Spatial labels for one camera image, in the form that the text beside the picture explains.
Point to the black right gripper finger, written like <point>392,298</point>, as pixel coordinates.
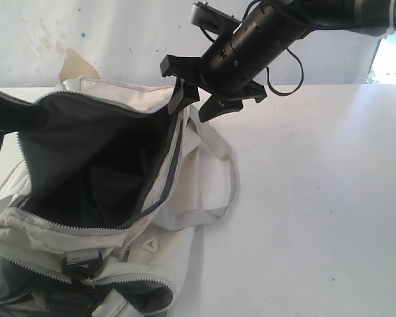
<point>180,66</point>
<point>215,107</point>

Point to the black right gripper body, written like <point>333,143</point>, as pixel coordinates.
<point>231,63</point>

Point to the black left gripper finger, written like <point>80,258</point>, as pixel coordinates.
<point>19,115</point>

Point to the white canvas backpack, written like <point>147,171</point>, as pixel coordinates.
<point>102,214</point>

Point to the black and white marker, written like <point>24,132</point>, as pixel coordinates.
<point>175,104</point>

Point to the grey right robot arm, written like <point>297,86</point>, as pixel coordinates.
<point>364,17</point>

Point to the white backdrop curtain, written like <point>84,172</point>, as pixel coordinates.
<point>45,42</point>

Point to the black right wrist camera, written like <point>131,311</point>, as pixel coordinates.
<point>212,20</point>

